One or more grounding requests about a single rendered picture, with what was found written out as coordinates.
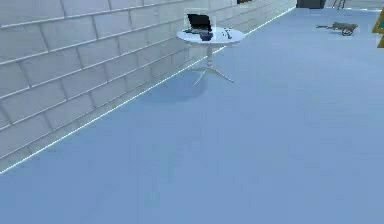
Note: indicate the dark cabinet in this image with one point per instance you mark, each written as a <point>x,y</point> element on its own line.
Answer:
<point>310,3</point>

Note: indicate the black laptop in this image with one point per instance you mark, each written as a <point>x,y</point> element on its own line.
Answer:
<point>199,22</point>

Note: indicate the white round pedestal table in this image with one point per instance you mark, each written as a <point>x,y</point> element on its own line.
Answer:
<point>220,37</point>

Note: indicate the small dark keys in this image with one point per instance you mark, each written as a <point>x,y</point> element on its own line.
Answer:
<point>227,33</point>

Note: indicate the yellow green furniture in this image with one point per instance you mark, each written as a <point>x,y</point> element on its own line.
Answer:
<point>379,28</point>

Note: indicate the dark blue bowl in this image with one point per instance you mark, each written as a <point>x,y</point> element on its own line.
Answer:
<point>206,36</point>

